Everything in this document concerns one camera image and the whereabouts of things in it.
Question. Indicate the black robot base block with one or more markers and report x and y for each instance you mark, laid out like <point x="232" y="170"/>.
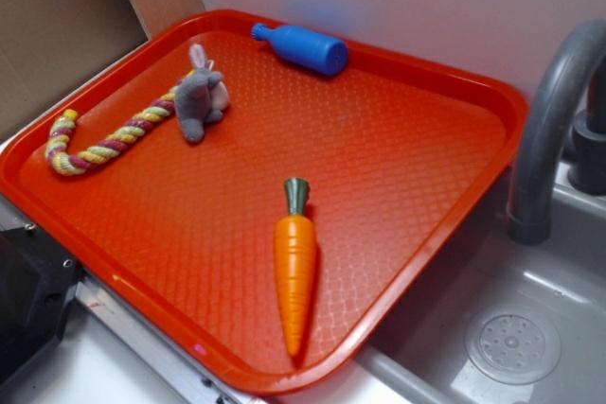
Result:
<point x="38" y="284"/>

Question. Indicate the orange plastic toy carrot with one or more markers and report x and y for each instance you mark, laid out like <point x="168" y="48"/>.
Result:
<point x="295" y="253"/>

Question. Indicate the red plastic tray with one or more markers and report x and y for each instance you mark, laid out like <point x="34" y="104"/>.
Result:
<point x="397" y="152"/>

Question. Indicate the blue plastic toy bottle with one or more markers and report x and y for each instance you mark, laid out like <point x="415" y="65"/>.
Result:
<point x="319" y="52"/>

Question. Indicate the grey plush bunny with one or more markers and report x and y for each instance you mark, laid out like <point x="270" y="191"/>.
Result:
<point x="201" y="98"/>

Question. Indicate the grey toy sink basin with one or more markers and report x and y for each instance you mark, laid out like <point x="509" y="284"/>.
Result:
<point x="419" y="350"/>

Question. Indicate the sink drain strainer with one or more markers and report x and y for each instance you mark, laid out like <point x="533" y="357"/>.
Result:
<point x="514" y="347"/>

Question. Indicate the brown cardboard panel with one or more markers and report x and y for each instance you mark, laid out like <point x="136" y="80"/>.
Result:
<point x="51" y="47"/>

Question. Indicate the grey toy faucet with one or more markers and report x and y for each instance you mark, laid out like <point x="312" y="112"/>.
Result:
<point x="566" y="120"/>

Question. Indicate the multicolour braided rope toy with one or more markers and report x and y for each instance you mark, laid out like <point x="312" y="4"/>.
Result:
<point x="113" y="145"/>

